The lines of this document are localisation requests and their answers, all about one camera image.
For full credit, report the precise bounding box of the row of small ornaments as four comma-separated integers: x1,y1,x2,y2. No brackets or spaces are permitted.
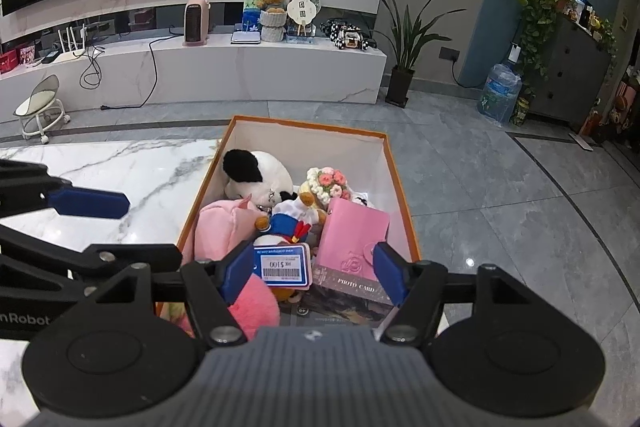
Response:
567,0,618,52

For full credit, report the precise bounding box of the dark cluttered shelf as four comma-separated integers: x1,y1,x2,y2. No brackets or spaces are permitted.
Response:
582,67,640,148

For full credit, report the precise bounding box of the black wall cable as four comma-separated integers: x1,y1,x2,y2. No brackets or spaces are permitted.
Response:
452,59,488,88

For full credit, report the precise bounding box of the tangled black cable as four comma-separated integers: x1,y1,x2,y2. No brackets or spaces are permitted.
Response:
80,44,107,90

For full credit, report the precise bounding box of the black white checkered toy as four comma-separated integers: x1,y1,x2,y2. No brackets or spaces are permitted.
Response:
320,19,378,52

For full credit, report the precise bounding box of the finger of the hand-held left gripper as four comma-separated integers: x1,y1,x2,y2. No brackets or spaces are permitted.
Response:
0,159,131,220
0,222,183,304

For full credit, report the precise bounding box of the black power cable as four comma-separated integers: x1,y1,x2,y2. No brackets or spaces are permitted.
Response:
102,27,183,110

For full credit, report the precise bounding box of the white knit basket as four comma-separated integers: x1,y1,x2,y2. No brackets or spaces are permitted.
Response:
260,9,288,42

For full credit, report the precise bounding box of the pink photo album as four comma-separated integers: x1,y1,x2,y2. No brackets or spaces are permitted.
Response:
312,197,391,282

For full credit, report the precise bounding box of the pink space heater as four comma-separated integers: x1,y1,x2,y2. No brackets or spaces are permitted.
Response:
183,0,212,46

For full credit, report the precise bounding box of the white rolling stool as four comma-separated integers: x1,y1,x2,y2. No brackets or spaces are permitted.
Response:
12,74,71,145

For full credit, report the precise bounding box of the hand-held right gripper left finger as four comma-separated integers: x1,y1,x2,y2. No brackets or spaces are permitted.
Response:
95,241,257,348

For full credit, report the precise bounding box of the blue water jug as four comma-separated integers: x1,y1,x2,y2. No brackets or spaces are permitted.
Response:
477,63,522,125

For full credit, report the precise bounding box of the panda plush toy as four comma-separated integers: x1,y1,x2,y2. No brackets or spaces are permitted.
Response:
222,149,297,208

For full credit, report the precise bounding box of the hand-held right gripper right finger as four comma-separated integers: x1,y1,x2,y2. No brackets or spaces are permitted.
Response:
372,241,538,348

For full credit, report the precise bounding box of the potted long-leaf plant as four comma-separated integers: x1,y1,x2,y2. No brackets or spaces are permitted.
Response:
372,0,466,108

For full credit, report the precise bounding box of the grey drawer cabinet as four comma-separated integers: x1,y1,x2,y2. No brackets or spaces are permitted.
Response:
527,14,618,130

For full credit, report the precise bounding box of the orange storage box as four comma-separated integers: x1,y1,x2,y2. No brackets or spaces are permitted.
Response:
155,115,423,338

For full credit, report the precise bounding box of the teddy bear with crochet bouquet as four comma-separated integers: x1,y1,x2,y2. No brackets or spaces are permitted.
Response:
299,166,373,212

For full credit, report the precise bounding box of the white marble TV cabinet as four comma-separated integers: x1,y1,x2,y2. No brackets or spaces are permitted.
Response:
0,34,388,125

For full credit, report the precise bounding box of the round white paper fan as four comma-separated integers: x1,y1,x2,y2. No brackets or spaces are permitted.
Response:
286,0,321,38

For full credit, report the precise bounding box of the fuzzy pink plush toy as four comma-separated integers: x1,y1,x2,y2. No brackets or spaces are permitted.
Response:
227,278,281,340

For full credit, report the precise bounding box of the green patterned bag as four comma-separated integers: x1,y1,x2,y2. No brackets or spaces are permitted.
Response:
511,97,531,128

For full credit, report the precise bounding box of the trailing pothos plant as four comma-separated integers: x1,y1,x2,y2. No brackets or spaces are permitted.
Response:
506,0,576,72

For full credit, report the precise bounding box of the white router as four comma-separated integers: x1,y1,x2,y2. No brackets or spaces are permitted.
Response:
57,24,93,58

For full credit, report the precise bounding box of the blue white label card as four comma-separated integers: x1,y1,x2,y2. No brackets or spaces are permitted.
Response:
252,243,315,290

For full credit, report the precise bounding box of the sailor teddy bear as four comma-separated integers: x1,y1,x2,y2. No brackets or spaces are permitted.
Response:
254,194,328,250

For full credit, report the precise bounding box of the pale pink plush toy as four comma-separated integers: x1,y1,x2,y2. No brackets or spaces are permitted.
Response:
194,198,258,270

